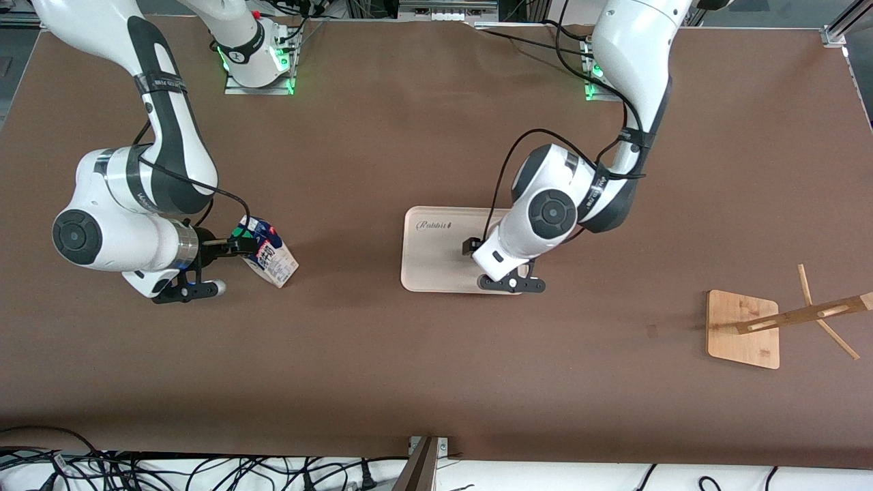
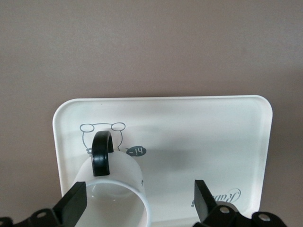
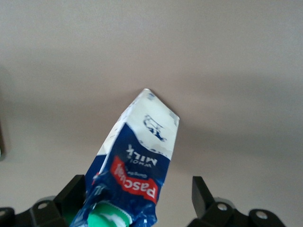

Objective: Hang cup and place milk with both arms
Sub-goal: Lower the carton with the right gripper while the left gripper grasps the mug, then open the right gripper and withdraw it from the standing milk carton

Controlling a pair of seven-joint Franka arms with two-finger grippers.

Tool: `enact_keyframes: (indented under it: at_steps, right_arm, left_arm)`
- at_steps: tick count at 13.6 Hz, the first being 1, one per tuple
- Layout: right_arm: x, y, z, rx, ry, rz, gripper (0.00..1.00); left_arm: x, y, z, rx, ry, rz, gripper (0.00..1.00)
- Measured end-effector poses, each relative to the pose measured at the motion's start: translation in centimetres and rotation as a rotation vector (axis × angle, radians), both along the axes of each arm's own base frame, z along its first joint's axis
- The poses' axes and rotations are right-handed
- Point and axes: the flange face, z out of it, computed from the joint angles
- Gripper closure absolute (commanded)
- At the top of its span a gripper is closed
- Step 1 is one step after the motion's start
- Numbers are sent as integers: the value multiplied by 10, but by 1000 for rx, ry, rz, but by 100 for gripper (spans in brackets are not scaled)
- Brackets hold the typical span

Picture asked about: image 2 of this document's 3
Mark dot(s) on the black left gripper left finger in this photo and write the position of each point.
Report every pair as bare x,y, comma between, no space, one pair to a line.
73,203

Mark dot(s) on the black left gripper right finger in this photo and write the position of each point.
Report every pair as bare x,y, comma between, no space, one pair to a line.
202,201

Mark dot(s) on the cream rabbit print tray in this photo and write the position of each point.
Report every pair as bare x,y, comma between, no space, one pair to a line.
189,142

